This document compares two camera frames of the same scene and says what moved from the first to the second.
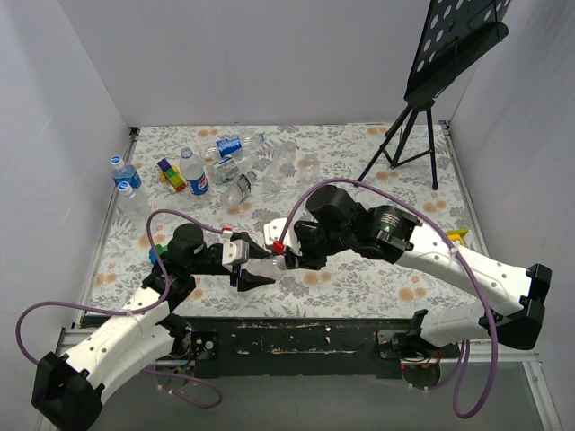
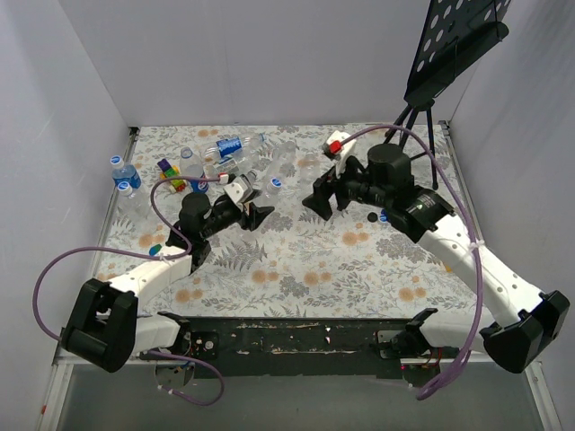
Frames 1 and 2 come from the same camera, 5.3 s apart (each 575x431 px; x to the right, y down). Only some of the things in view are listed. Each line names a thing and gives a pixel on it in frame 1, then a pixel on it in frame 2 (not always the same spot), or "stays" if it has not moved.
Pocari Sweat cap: (117, 161) stays
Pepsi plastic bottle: (192, 168) stays
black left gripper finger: (254, 250) -> (254, 194)
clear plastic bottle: (309, 169) stays
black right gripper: (292, 253) -> (334, 192)
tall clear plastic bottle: (273, 180) stays
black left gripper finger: (247, 281) -> (256, 215)
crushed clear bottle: (271, 266) -> (273, 189)
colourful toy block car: (172, 175) stays
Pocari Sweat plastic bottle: (127, 173) stays
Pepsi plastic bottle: (227, 147) stays
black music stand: (455, 31) stays
